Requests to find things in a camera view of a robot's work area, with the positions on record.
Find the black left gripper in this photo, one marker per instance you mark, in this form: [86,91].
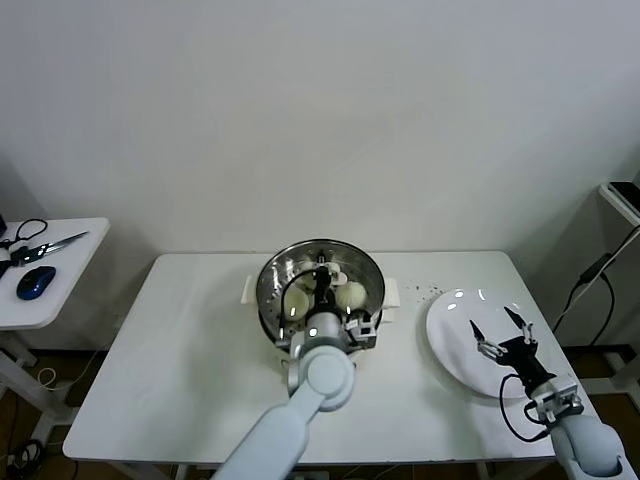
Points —
[323,292]

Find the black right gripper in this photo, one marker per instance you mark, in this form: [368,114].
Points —
[525,362]

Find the white steamed baozi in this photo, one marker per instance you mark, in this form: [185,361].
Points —
[296,303]
[352,295]
[305,286]

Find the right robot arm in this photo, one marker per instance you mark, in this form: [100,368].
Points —
[585,445]

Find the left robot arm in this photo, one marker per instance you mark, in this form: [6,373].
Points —
[280,435]

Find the perforated steel steamer basket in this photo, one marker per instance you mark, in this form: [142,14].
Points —
[395,292]

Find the large white plate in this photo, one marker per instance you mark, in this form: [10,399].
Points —
[450,325]

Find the white electric cooker pot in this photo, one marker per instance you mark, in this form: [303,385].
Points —
[280,356]

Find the white metal stand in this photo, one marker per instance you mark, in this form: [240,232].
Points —
[607,200]

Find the small white side table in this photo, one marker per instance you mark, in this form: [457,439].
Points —
[75,270]

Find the silver scissors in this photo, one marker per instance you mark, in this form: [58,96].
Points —
[65,240]

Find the blue computer mouse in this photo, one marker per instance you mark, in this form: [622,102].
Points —
[35,282]

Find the dark box device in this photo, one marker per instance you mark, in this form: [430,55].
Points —
[1,227]

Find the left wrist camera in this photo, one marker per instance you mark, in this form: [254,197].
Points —
[362,330]

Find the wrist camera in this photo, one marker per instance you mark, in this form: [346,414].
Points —
[362,330]
[562,395]

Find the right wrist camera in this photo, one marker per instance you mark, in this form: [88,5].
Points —
[562,395]

